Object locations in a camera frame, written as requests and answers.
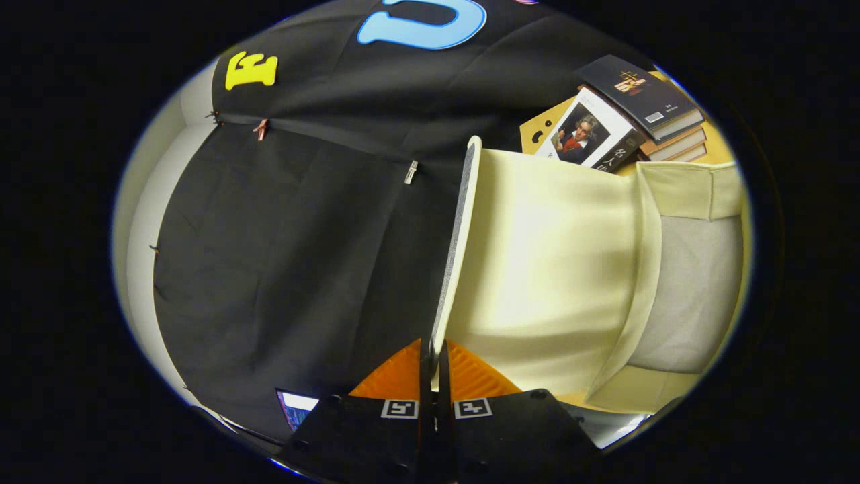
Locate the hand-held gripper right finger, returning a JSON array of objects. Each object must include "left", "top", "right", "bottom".
[{"left": 437, "top": 339, "right": 602, "bottom": 484}]

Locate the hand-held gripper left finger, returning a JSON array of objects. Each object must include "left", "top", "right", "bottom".
[{"left": 272, "top": 338, "right": 431, "bottom": 484}]

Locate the grey fabric storage box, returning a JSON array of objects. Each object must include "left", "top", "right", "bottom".
[{"left": 430, "top": 136, "right": 746, "bottom": 414}]

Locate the lit screen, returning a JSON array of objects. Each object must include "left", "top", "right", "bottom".
[{"left": 277, "top": 390, "right": 320, "bottom": 431}]

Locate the black backdrop cloth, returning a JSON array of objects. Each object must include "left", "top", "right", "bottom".
[{"left": 153, "top": 0, "right": 656, "bottom": 444}]

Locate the white portrait book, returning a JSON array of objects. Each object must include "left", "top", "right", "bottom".
[{"left": 535, "top": 86, "right": 647, "bottom": 174}]

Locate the tan hardcover book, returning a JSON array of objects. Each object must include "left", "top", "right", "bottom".
[
  {"left": 662, "top": 143, "right": 708, "bottom": 163},
  {"left": 638, "top": 126, "right": 707, "bottom": 154}
]

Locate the dark hardcover book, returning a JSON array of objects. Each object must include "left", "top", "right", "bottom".
[{"left": 576, "top": 55, "right": 705, "bottom": 143}]

